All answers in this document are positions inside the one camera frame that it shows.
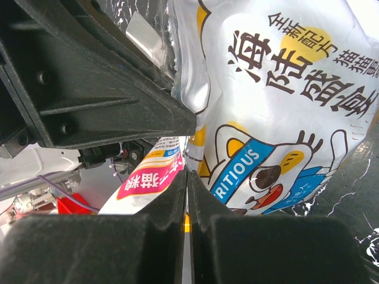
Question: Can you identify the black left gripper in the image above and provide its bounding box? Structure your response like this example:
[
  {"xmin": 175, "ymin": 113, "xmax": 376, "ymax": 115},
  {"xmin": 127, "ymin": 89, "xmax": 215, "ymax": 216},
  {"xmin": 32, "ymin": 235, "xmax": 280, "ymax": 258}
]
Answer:
[{"xmin": 1, "ymin": 1, "xmax": 196, "ymax": 159}]

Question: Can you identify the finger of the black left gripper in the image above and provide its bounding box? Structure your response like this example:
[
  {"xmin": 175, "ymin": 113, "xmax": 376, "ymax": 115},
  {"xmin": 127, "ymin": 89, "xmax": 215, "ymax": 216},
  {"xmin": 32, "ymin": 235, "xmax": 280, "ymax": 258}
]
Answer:
[{"xmin": 61, "ymin": 1, "xmax": 175, "ymax": 91}]

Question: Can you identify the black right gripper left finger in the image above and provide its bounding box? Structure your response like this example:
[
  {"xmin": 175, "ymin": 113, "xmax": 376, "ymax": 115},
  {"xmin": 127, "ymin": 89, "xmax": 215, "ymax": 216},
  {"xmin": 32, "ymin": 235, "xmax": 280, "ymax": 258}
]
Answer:
[{"xmin": 1, "ymin": 170, "xmax": 187, "ymax": 283}]

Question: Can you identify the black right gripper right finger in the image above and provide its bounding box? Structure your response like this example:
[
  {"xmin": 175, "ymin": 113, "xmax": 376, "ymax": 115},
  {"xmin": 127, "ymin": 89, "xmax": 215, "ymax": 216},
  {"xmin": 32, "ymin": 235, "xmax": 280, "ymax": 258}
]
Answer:
[{"xmin": 187, "ymin": 172, "xmax": 370, "ymax": 283}]

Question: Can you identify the pink white pet food bag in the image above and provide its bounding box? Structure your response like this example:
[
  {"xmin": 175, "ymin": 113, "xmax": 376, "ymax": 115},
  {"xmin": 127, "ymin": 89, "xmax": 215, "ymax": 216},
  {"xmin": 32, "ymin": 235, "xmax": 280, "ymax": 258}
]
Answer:
[{"xmin": 100, "ymin": 1, "xmax": 378, "ymax": 220}]

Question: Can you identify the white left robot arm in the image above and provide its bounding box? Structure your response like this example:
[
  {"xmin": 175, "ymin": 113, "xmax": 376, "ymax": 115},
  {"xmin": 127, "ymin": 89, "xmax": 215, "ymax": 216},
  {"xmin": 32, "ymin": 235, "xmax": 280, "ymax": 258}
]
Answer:
[{"xmin": 1, "ymin": 1, "xmax": 195, "ymax": 185}]

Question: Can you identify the silver metal scoop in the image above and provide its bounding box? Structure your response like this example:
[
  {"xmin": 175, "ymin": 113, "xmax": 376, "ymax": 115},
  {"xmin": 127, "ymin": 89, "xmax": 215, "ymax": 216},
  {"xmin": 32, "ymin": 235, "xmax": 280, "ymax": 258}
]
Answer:
[{"xmin": 126, "ymin": 11, "xmax": 165, "ymax": 69}]

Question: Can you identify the red plastic bin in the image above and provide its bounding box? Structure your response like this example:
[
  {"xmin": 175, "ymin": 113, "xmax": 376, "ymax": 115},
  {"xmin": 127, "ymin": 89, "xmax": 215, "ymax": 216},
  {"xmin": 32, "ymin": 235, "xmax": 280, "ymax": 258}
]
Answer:
[{"xmin": 57, "ymin": 193, "xmax": 92, "ymax": 215}]

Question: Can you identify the aluminium frame rail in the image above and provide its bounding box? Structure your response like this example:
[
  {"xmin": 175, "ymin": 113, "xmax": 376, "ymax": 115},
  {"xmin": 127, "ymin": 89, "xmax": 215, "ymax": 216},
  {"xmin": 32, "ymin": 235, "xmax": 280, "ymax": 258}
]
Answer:
[{"xmin": 0, "ymin": 170, "xmax": 81, "ymax": 201}]

